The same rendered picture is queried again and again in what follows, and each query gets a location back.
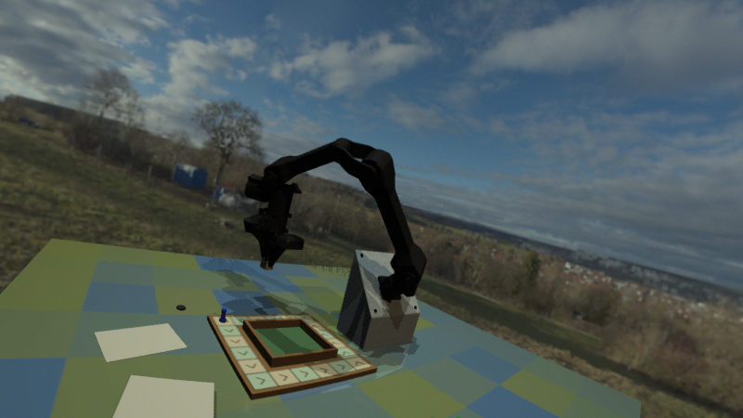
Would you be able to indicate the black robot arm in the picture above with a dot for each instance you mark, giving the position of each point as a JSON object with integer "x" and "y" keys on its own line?
{"x": 376, "y": 173}

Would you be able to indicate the white sheet of paper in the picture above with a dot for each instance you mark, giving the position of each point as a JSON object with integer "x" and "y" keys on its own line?
{"x": 148, "y": 397}

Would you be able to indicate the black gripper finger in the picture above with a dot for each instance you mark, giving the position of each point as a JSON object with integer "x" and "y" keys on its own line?
{"x": 274, "y": 253}
{"x": 264, "y": 247}

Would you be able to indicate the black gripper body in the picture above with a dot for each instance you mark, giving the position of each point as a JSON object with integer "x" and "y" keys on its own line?
{"x": 286, "y": 241}

